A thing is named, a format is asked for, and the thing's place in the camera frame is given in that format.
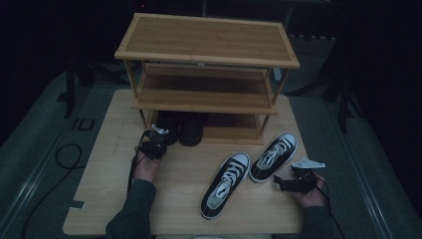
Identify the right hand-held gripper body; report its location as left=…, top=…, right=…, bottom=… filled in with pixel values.
left=288, top=156, right=326, bottom=195

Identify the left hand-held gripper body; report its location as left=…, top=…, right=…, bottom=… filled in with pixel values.
left=136, top=123, right=170, bottom=161

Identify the black mesh shoe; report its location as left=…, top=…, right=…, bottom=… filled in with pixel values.
left=178, top=112, right=210, bottom=147
left=155, top=111, right=182, bottom=146

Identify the three-tier wooden shoe rack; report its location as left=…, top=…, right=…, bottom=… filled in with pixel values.
left=113, top=12, right=302, bottom=146

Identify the person's right hand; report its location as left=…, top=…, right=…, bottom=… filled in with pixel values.
left=291, top=174, right=328, bottom=209

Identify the black and white canvas sneaker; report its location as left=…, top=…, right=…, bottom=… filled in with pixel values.
left=199, top=151, right=252, bottom=221
left=248, top=131, right=299, bottom=184

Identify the black metal stand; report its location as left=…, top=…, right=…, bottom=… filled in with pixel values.
left=320, top=74, right=364, bottom=134
left=55, top=58, right=98, bottom=120

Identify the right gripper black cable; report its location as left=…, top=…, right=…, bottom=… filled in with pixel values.
left=315, top=176, right=346, bottom=239

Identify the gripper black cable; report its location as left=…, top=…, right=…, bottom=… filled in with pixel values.
left=315, top=176, right=346, bottom=239
left=126, top=147, right=147, bottom=197

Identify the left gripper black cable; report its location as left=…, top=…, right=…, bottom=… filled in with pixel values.
left=126, top=147, right=147, bottom=197

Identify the black floor cable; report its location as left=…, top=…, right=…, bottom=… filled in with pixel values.
left=20, top=142, right=85, bottom=239

